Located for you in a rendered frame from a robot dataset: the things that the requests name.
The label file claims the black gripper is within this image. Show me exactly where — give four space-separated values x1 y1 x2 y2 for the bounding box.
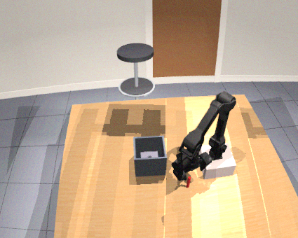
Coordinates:
173 152 212 181

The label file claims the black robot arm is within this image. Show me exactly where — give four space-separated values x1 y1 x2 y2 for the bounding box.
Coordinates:
171 91 236 173

